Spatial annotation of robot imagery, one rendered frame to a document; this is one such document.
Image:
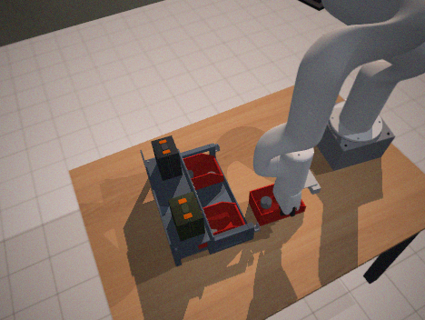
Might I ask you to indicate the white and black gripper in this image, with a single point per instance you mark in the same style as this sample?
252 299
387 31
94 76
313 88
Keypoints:
288 203

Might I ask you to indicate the dark grey tool case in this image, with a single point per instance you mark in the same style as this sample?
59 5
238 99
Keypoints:
167 157

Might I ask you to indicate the red bin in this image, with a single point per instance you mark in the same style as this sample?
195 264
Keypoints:
266 216
223 216
201 165

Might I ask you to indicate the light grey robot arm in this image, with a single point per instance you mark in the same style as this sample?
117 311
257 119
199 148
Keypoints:
400 39

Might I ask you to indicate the olive green tool case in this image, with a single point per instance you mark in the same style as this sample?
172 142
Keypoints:
187 216

